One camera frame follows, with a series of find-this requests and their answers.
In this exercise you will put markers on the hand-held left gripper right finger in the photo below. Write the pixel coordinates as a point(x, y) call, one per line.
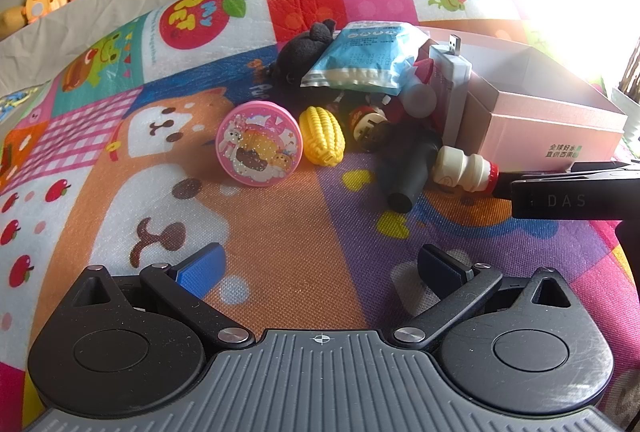
point(440, 269)

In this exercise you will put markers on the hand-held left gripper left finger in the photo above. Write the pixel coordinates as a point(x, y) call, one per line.
point(202, 272)

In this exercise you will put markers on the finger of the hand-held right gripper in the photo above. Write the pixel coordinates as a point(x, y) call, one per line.
point(575, 199)
point(605, 166)

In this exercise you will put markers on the pink cardboard box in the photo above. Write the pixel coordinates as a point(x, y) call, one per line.
point(545, 121)

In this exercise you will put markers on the white yogurt bottle red cap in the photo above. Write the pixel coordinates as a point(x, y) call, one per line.
point(462, 171)

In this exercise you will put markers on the pink round tin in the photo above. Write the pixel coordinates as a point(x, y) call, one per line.
point(257, 144)

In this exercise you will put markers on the blue and white packet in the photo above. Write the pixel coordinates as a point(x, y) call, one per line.
point(360, 56)

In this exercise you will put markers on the black plush toy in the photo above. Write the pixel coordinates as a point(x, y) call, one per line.
point(300, 54)

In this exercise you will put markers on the palm plant in white pot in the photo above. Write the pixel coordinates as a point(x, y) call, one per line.
point(629, 96)

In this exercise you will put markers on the black handheld massager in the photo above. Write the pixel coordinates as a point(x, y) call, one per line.
point(407, 171)

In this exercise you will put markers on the colourful printed play mat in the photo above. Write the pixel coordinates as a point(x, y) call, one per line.
point(300, 222)

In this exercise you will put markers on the white plug adapter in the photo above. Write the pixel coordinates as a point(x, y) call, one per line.
point(452, 86)

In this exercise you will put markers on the small white round bottle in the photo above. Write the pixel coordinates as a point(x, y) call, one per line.
point(419, 100)

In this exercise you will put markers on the yellow toy corn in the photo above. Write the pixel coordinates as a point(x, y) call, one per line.
point(322, 134)

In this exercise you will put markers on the beige cushion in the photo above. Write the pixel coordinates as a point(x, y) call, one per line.
point(75, 16)

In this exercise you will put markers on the yellow plush toy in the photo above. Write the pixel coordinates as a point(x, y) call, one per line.
point(11, 20)

